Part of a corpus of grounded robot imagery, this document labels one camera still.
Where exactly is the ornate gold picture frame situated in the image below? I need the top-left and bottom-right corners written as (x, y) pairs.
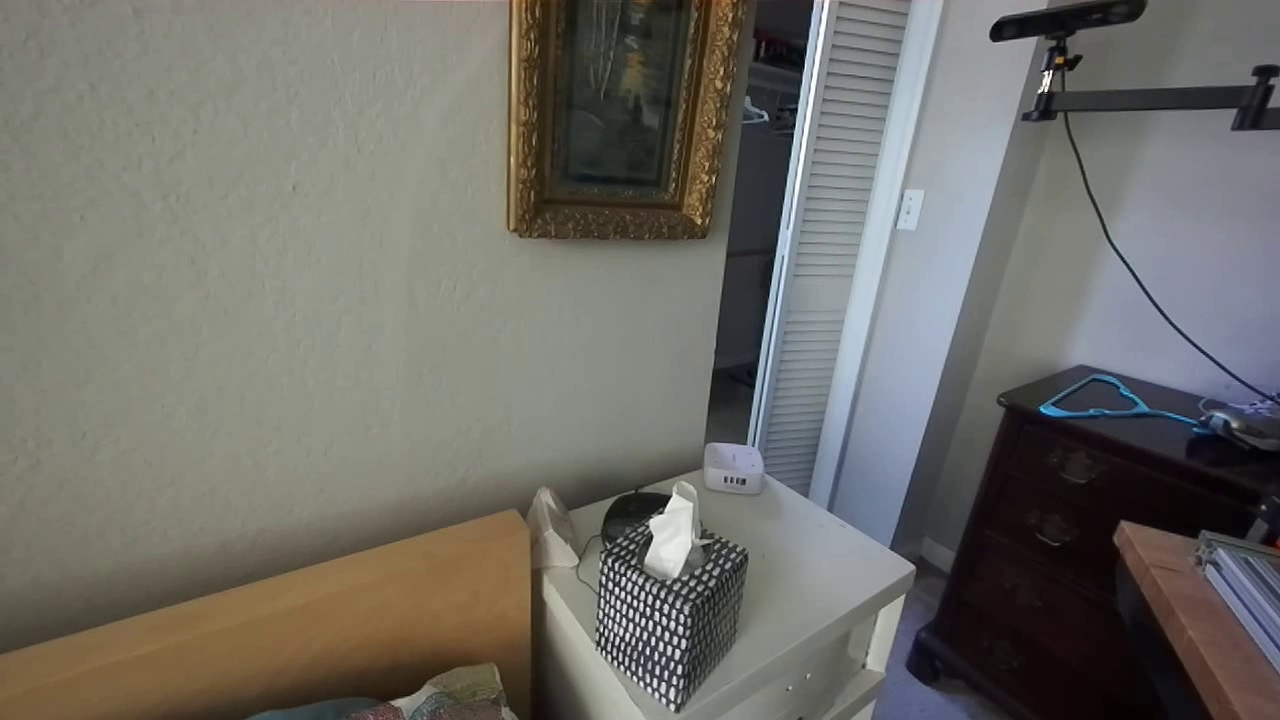
top-left (504, 0), bottom-right (746, 244)

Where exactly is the small white box device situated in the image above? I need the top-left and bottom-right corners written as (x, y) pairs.
top-left (702, 441), bottom-right (772, 501)

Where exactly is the white tissue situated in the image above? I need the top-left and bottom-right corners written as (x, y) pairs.
top-left (640, 475), bottom-right (710, 586)

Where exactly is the white louvered closet door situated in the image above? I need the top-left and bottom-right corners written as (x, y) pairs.
top-left (746, 0), bottom-right (922, 501)

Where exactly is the black white patterned tissue box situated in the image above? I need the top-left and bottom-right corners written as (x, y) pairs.
top-left (591, 521), bottom-right (754, 713)

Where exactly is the white nightstand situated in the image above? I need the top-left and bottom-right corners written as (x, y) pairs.
top-left (531, 467), bottom-right (926, 720)

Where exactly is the dark wood dresser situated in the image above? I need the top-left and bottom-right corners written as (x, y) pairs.
top-left (910, 360), bottom-right (1280, 720)

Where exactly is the tan wooden headboard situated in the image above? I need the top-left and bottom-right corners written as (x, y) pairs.
top-left (0, 510), bottom-right (539, 720)

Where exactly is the black device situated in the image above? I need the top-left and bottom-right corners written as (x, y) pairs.
top-left (1179, 395), bottom-right (1280, 467)

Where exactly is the wooden desk with black leg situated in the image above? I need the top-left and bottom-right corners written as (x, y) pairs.
top-left (1112, 518), bottom-right (1280, 720)

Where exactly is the silver laptop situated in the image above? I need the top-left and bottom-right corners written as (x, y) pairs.
top-left (1191, 527), bottom-right (1280, 672)

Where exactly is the blue cable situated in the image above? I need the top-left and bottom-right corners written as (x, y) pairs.
top-left (1031, 372), bottom-right (1216, 438)

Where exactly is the thin black cable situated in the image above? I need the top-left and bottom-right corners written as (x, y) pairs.
top-left (1055, 111), bottom-right (1280, 410)

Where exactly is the black bar camera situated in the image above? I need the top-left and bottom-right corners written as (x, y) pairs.
top-left (988, 0), bottom-right (1154, 47)

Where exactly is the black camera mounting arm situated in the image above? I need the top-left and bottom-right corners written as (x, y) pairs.
top-left (1019, 36), bottom-right (1280, 136)

